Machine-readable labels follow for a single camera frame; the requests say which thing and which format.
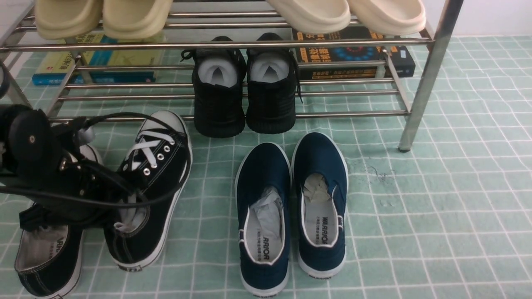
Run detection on yellow foam slipper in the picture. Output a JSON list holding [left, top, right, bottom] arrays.
[[33, 0, 104, 40], [102, 0, 173, 39]]

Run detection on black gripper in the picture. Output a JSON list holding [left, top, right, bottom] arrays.
[[19, 118, 140, 232]]

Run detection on right navy slip-on shoe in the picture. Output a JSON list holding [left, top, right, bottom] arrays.
[[291, 132, 348, 279]]

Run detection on navy slip-on shoe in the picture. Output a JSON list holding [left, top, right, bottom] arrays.
[[291, 132, 348, 279], [234, 142, 291, 298]]

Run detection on black knit shoe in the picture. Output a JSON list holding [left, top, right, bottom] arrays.
[[246, 47, 301, 134], [181, 49, 246, 138]]

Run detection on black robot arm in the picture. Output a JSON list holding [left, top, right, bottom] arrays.
[[1, 105, 137, 232]]

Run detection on right black knit shoe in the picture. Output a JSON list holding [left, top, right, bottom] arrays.
[[246, 47, 301, 134]]

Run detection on right yellow foam slipper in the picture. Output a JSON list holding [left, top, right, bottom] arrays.
[[102, 0, 173, 39]]

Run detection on left navy slip-on shoe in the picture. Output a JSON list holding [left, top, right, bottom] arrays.
[[234, 142, 291, 298]]

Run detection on black and orange book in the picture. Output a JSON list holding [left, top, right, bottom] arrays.
[[293, 26, 416, 80]]

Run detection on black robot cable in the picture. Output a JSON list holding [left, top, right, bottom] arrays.
[[0, 58, 192, 209]]

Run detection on yellow and blue book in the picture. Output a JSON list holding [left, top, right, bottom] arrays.
[[32, 33, 165, 86]]

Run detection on left yellow foam slipper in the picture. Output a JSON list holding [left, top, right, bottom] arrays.
[[33, 0, 104, 40]]

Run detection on right cream foam slipper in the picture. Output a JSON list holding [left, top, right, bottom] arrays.
[[348, 0, 427, 36]]

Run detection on green checkered cloth mat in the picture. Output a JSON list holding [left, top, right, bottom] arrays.
[[0, 35, 532, 299]]

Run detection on silver metal shoe rack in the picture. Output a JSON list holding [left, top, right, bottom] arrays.
[[1, 0, 463, 152]]

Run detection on left cream foam slipper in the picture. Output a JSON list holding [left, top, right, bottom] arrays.
[[266, 0, 351, 34]]

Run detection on cream foam slipper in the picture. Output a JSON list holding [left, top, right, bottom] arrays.
[[348, 0, 427, 36], [266, 0, 351, 34]]

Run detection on black canvas sneaker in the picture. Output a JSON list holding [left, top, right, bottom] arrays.
[[15, 170, 108, 299], [104, 110, 192, 272]]

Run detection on left black knit shoe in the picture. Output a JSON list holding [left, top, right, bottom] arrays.
[[181, 49, 246, 138]]

